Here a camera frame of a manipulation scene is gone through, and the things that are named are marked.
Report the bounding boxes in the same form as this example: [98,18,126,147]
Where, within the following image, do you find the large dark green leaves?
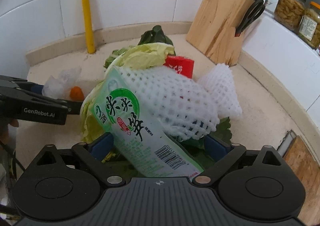
[102,117,232,178]

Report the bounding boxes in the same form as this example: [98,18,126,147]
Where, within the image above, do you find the red drink carton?
[164,56,194,78]

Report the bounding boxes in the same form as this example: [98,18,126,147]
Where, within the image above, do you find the wooden cutting board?
[277,130,320,225]

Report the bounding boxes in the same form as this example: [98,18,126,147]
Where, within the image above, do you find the white foam net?
[197,63,242,119]
[115,66,220,141]

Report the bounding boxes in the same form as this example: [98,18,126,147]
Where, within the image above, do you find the wooden knife block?
[186,0,254,67]

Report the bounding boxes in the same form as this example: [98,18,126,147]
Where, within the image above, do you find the clear plastic bag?
[42,67,82,100]

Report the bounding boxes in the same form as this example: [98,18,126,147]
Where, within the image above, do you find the glass jar of pickles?
[274,0,306,31]

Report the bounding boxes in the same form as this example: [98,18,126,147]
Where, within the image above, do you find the black kitchen scissors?
[235,0,265,37]

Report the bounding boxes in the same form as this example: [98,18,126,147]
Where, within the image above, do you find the yellow gas pipe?
[82,0,96,54]

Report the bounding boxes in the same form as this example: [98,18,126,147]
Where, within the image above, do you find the green snack wrapper bag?
[91,67,203,179]

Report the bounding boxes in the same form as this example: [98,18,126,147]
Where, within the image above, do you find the yellow cabbage leaves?
[80,42,176,144]

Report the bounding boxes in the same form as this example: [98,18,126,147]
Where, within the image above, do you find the orange lid pickle jar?
[298,1,320,50]

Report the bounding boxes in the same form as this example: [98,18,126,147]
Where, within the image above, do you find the dark green leafy vegetable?
[104,25,176,70]

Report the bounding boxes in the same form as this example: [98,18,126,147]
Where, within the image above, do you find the orange peel piece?
[69,86,85,102]

